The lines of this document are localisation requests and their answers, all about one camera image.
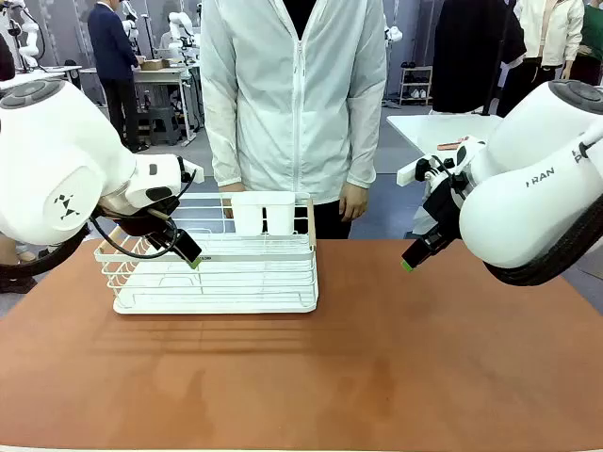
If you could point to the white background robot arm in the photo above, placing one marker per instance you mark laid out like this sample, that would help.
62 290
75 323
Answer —
29 33
179 35

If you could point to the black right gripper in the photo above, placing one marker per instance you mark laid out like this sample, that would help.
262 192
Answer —
445 212

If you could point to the person in green top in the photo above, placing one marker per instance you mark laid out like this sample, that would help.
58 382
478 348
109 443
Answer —
591 42

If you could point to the person's right hand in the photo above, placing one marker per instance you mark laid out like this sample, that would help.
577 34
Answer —
233 188

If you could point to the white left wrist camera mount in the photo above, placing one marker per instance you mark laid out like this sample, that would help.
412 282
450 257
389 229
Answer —
195 172

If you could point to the white crumpled floor sheet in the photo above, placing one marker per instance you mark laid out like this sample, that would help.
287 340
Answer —
424 221

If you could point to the white shoe rack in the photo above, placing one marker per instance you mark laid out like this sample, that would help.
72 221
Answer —
415 85

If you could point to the white background desk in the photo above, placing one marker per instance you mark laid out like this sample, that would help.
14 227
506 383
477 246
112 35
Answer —
169 75

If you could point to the person's left hand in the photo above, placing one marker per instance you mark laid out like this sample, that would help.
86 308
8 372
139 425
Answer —
353 200

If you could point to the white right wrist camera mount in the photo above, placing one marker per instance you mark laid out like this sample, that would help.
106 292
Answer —
407 173

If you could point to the person in cream jacket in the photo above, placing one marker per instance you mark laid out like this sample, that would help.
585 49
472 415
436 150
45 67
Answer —
551 33

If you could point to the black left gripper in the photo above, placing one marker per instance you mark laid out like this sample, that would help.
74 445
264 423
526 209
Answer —
155 223

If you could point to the cardboard box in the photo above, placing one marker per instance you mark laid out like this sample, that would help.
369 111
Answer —
154 64

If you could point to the white side table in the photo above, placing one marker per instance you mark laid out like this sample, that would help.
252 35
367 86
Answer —
438 129

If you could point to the man in navy sweater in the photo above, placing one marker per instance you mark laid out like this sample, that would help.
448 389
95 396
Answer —
113 56

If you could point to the person in white jacket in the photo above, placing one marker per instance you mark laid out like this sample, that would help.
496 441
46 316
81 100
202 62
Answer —
292 94

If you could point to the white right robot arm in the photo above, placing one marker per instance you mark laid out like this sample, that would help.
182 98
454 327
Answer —
518 212

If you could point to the white cutlery holder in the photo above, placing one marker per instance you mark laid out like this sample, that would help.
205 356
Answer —
278 212

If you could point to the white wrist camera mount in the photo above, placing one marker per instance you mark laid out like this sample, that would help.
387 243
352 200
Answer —
195 172
407 173

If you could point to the grey step stool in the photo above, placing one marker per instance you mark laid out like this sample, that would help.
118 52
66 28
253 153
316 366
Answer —
161 126

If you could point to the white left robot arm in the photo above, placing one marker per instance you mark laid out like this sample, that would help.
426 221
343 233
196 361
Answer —
47 141

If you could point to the white height-adjustable desk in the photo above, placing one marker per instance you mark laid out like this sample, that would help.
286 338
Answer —
33 75

